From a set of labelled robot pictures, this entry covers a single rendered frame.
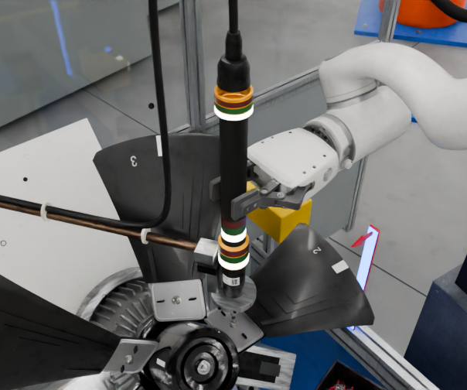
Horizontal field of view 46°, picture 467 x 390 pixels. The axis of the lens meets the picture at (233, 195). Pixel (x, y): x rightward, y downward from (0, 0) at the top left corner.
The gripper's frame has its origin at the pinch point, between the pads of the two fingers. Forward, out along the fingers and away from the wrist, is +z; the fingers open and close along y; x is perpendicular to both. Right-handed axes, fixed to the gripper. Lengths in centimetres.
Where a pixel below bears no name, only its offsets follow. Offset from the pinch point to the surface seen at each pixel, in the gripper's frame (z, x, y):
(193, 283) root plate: 4.0, -19.6, 4.6
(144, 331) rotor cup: 12.4, -27.4, 7.0
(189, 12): -42, -12, 70
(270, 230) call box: -31, -47, 24
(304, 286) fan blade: -15.0, -29.2, -1.5
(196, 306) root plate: 5.1, -22.2, 2.5
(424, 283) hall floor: -132, -146, 26
